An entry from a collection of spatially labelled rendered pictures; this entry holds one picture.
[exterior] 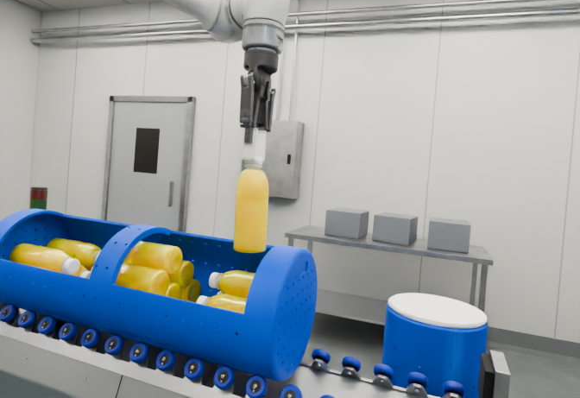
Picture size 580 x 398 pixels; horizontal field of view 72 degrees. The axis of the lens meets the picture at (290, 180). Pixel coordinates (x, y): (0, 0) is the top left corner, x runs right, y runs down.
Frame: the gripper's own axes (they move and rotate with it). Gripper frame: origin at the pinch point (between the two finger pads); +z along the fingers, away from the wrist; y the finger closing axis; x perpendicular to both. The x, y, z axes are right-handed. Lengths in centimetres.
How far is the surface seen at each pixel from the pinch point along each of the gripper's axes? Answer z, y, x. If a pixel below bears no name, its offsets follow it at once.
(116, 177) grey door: 26, 317, 351
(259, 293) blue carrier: 29.5, -7.2, -7.2
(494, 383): 40, 1, -50
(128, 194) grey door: 46, 317, 330
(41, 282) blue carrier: 37, -9, 51
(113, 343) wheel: 48, -5, 30
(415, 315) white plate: 42, 38, -35
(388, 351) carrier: 55, 41, -28
